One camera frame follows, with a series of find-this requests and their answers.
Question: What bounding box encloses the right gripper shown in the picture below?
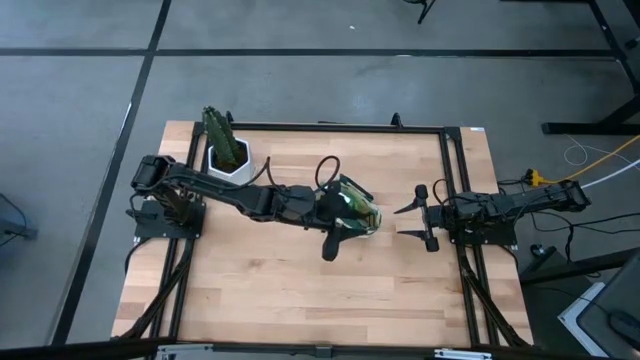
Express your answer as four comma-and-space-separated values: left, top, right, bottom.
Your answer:
393, 183, 444, 254

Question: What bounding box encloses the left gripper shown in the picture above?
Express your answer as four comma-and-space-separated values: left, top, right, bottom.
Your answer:
282, 180, 351, 263

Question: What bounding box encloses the cream canvas gardening bag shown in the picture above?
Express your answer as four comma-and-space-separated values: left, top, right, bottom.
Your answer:
327, 173, 384, 239

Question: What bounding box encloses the white faceted plant pot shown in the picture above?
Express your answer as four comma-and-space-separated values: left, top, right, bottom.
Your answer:
206, 137, 255, 186

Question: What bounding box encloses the green cactus plant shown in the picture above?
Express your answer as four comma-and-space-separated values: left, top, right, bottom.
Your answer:
201, 105, 242, 170

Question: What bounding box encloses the white board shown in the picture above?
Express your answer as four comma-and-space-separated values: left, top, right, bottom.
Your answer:
557, 281, 609, 359

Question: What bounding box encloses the black tripod leg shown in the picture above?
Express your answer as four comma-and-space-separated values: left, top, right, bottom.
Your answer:
403, 0, 438, 25

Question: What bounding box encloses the black case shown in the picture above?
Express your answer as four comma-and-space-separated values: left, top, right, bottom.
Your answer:
574, 249, 640, 360

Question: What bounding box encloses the dark floor object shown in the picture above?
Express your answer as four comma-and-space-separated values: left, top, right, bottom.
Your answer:
0, 193, 40, 247

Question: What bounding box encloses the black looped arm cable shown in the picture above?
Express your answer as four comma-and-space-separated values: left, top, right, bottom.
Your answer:
313, 155, 343, 190

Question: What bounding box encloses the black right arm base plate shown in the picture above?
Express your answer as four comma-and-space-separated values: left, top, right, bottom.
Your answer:
448, 219, 519, 247

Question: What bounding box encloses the black table frame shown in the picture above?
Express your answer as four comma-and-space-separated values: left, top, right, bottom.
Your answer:
112, 112, 534, 351

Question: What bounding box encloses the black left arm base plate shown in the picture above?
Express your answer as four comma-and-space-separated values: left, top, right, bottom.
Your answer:
132, 198, 207, 240

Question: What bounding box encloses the yellow extension cord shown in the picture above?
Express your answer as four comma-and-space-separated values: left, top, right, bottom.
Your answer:
523, 133, 640, 187

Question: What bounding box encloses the black floor cable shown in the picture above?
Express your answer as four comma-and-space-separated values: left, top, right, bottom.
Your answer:
519, 209, 640, 251

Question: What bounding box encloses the white floor cable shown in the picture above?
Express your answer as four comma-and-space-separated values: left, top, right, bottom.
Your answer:
563, 133, 640, 190

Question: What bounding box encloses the black desk leg frame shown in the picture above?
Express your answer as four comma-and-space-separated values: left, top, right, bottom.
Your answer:
541, 0, 640, 136

